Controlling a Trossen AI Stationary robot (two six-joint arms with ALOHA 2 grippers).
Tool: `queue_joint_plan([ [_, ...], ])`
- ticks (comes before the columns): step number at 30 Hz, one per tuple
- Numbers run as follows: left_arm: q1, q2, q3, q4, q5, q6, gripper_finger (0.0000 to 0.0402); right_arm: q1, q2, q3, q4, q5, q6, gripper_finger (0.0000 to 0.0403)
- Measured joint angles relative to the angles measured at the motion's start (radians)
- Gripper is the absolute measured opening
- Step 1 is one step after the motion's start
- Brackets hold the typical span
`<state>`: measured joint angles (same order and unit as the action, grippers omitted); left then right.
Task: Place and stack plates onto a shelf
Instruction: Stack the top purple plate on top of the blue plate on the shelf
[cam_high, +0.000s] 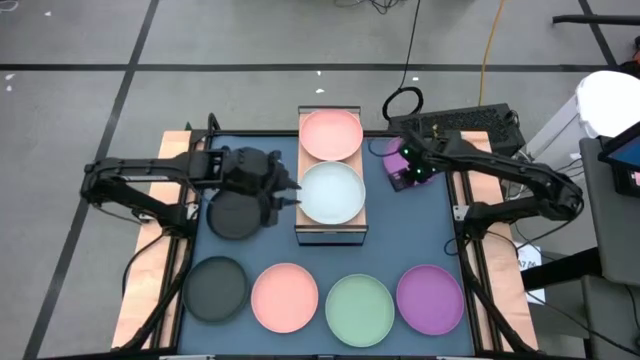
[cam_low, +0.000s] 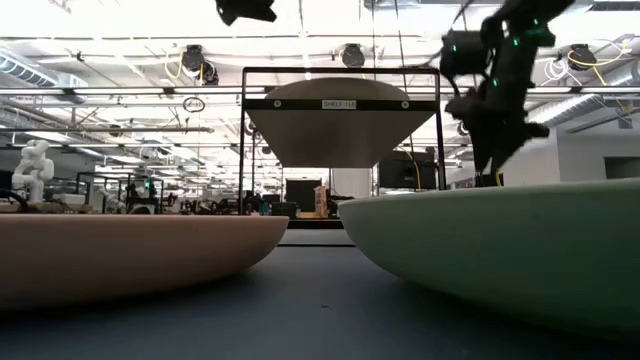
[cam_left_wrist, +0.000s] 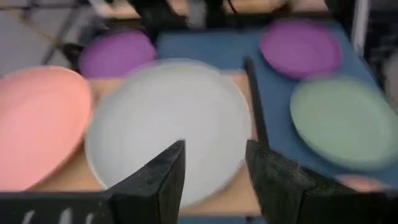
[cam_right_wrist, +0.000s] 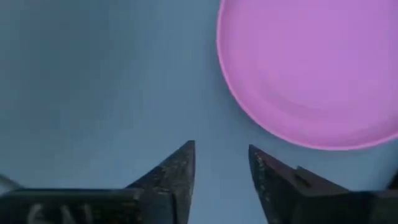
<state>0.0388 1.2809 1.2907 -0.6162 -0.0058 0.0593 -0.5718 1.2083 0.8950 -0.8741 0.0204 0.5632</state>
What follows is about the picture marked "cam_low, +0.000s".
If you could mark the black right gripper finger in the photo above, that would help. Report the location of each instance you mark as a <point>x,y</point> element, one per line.
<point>507,147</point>
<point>484,160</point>

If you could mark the mint green plate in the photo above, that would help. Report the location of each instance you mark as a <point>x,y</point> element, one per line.
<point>500,250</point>

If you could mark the salmon pink plate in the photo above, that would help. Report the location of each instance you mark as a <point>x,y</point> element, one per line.
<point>125,260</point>
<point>335,89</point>

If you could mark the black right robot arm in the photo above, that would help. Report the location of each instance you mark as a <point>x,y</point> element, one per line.
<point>525,20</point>

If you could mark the large black monitor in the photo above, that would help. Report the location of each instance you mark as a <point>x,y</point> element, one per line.
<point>400,170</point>

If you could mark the small black monitor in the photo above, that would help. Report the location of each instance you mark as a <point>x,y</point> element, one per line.
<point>302,195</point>

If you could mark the black robot workstation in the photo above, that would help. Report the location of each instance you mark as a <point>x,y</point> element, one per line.
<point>142,202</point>

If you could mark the blue table mat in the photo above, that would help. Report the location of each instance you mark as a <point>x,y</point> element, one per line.
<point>300,310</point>

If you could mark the silver ventilation duct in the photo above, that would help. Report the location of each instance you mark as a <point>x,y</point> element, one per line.
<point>25,70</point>
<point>575,107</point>

